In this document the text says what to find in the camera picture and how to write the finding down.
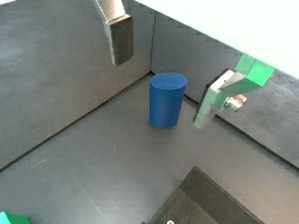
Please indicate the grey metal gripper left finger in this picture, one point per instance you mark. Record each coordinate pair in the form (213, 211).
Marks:
(119, 29)

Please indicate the green grey gripper right finger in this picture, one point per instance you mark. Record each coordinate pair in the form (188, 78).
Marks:
(224, 93)

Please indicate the blue oval cylinder peg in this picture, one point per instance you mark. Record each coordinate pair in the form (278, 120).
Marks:
(168, 88)

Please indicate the green shape sorting board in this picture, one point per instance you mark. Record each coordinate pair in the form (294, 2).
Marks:
(10, 218)

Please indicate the black curved holder stand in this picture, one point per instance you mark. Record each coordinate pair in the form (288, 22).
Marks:
(201, 202)

